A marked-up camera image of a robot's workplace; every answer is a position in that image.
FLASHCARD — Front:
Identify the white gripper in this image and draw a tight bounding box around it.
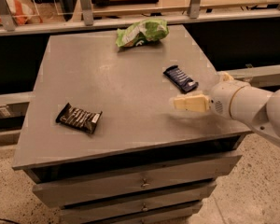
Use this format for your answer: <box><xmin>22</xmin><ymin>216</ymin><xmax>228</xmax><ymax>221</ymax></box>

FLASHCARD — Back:
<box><xmin>173</xmin><ymin>71</ymin><xmax>250</xmax><ymax>119</ymax></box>

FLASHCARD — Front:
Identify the blue rxbar blueberry wrapper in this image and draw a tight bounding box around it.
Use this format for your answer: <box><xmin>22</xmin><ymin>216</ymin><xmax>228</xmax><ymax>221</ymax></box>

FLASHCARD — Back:
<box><xmin>163</xmin><ymin>65</ymin><xmax>199</xmax><ymax>93</ymax></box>

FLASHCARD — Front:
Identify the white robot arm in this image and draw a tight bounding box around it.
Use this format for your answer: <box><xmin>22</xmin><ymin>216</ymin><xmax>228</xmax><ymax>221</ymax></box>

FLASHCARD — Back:
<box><xmin>173</xmin><ymin>72</ymin><xmax>280</xmax><ymax>147</ymax></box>

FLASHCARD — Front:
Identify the black rxbar chocolate wrapper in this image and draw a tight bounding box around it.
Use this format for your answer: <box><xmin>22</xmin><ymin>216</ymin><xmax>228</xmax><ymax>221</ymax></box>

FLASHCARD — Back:
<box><xmin>55</xmin><ymin>103</ymin><xmax>103</xmax><ymax>134</ymax></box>

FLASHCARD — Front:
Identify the green chip bag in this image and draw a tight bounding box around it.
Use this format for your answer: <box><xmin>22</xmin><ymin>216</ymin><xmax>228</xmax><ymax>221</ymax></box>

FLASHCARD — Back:
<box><xmin>116</xmin><ymin>18</ymin><xmax>169</xmax><ymax>48</ymax></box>

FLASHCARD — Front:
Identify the top grey drawer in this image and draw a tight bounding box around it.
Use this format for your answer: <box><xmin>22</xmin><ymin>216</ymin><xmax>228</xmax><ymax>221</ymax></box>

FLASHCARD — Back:
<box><xmin>33</xmin><ymin>150</ymin><xmax>241</xmax><ymax>207</ymax></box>

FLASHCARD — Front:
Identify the grey drawer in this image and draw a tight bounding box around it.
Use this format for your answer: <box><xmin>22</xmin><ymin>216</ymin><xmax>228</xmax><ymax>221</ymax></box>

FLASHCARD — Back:
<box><xmin>61</xmin><ymin>179</ymin><xmax>217</xmax><ymax>224</ymax></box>
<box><xmin>91</xmin><ymin>201</ymin><xmax>203</xmax><ymax>224</ymax></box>
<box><xmin>33</xmin><ymin>150</ymin><xmax>241</xmax><ymax>207</ymax></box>

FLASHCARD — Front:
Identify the grey drawer cabinet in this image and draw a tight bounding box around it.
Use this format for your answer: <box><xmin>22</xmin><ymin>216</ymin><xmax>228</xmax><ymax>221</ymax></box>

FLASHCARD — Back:
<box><xmin>11</xmin><ymin>24</ymin><xmax>259</xmax><ymax>224</ymax></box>

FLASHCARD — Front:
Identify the bottom grey drawer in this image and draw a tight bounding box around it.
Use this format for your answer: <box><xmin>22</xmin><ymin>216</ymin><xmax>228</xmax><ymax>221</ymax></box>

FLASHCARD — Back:
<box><xmin>91</xmin><ymin>201</ymin><xmax>203</xmax><ymax>224</ymax></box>

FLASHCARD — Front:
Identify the middle grey drawer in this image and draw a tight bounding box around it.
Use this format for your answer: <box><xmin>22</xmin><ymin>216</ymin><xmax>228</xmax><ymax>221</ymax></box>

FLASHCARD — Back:
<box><xmin>61</xmin><ymin>179</ymin><xmax>217</xmax><ymax>224</ymax></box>

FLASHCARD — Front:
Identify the orange white cloth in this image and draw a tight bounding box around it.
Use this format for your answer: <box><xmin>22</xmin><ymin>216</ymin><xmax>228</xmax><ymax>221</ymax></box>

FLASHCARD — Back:
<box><xmin>0</xmin><ymin>0</ymin><xmax>42</xmax><ymax>25</ymax></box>

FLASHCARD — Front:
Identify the right metal bracket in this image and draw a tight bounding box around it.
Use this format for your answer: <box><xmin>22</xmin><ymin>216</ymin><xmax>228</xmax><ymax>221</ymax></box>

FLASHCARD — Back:
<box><xmin>187</xmin><ymin>0</ymin><xmax>201</xmax><ymax>19</ymax></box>

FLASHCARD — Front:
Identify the metal bracket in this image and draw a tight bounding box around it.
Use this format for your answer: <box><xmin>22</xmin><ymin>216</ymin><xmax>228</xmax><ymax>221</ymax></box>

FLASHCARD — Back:
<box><xmin>80</xmin><ymin>0</ymin><xmax>93</xmax><ymax>26</ymax></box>
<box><xmin>0</xmin><ymin>0</ymin><xmax>17</xmax><ymax>31</ymax></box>
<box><xmin>187</xmin><ymin>0</ymin><xmax>201</xmax><ymax>19</ymax></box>

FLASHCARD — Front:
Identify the middle metal bracket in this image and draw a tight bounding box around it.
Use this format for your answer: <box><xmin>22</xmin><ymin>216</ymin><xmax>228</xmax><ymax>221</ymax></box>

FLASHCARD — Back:
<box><xmin>80</xmin><ymin>0</ymin><xmax>93</xmax><ymax>26</ymax></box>

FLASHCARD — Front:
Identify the left metal bracket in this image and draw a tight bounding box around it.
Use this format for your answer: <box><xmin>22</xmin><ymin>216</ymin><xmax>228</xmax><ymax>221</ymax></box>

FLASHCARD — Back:
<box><xmin>0</xmin><ymin>0</ymin><xmax>17</xmax><ymax>31</ymax></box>

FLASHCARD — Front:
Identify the black floor cable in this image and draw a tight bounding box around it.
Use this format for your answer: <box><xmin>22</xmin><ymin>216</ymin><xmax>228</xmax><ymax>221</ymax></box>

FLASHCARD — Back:
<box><xmin>0</xmin><ymin>217</ymin><xmax>21</xmax><ymax>224</ymax></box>

